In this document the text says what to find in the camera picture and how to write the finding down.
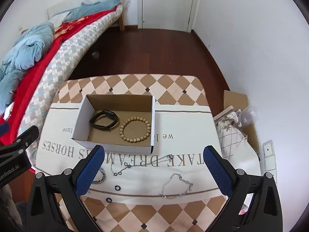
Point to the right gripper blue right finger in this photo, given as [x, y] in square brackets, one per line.
[258, 192]

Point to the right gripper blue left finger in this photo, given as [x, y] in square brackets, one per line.
[43, 211]

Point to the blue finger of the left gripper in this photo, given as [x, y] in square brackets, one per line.
[4, 128]

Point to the red white plastic bag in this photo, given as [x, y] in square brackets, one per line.
[244, 209]

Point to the white power strip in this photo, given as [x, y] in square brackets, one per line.
[270, 161]

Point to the floral grid patterned cloth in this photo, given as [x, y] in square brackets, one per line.
[230, 135]

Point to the red blanket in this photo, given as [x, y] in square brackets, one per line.
[29, 83]

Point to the clear bubble wrap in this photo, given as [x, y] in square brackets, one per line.
[248, 116]

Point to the black smart band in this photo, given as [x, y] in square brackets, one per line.
[104, 120]

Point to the white cardboard box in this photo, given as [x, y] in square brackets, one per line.
[120, 123]

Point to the flat brown cardboard sheet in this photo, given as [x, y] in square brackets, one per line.
[240, 101]

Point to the bed with checkered mattress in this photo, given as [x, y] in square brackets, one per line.
[60, 68]

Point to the light blue duvet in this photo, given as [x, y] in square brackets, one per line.
[28, 49]

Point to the white pillow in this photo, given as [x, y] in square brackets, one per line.
[58, 19]

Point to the blue grey bedsheet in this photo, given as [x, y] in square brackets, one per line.
[89, 9]

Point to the white door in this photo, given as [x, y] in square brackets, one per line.
[175, 15]

